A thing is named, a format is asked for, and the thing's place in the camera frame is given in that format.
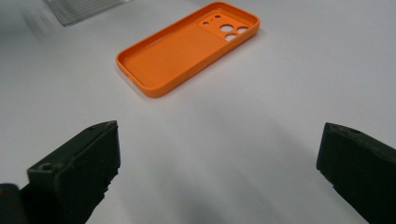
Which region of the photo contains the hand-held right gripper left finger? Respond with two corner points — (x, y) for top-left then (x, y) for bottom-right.
(26, 119), (121, 224)

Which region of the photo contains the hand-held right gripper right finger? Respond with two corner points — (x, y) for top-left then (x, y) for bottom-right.
(316, 121), (396, 224)

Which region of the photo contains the orange phone case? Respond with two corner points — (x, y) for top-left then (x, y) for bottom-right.
(115, 1), (261, 99)

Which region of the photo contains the clear plastic tray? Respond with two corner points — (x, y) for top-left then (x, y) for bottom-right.
(42, 0), (134, 27)

